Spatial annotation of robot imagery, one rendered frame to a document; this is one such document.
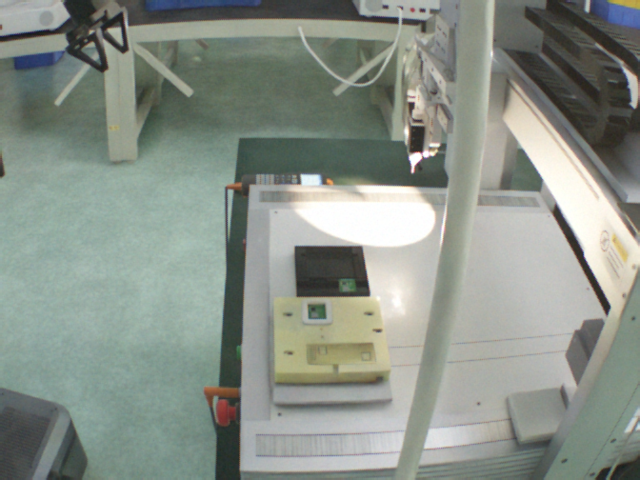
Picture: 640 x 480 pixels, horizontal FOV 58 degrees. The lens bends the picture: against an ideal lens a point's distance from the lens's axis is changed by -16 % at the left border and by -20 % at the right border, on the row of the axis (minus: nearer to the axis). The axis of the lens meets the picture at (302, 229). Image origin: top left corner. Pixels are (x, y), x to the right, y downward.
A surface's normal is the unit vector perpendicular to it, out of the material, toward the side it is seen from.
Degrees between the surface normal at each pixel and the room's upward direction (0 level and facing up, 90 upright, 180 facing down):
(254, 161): 0
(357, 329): 0
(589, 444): 90
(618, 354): 90
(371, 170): 0
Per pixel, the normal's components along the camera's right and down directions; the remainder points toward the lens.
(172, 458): 0.03, -0.84
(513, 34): 0.04, 0.55
